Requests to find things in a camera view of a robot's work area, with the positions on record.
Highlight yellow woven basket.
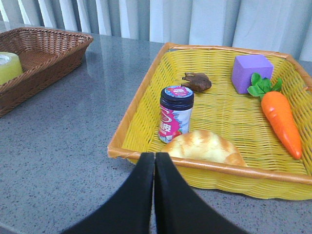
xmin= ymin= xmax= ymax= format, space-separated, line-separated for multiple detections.
xmin=108 ymin=43 xmax=312 ymax=200

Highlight toy croissant bread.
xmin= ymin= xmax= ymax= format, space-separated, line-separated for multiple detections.
xmin=161 ymin=130 xmax=247 ymax=167

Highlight yellow tape roll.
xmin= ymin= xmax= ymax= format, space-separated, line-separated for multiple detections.
xmin=0 ymin=52 xmax=23 ymax=85

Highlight brown toy animal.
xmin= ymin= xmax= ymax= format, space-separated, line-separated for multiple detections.
xmin=181 ymin=72 xmax=212 ymax=93

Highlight white pleated curtain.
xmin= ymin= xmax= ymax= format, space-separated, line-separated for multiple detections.
xmin=0 ymin=0 xmax=312 ymax=61

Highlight brown wicker basket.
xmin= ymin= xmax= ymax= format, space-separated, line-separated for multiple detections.
xmin=0 ymin=27 xmax=94 ymax=116

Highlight small labelled drink bottle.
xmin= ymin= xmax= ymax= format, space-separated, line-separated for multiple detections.
xmin=158 ymin=85 xmax=194 ymax=143

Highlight purple foam cube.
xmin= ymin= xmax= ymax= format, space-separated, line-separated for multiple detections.
xmin=232 ymin=55 xmax=274 ymax=94

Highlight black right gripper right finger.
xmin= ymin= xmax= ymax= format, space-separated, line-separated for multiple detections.
xmin=154 ymin=153 xmax=246 ymax=234

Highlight orange toy carrot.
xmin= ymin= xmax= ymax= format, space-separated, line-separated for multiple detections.
xmin=247 ymin=73 xmax=302 ymax=159

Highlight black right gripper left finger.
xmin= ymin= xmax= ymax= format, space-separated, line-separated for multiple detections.
xmin=63 ymin=153 xmax=155 ymax=234

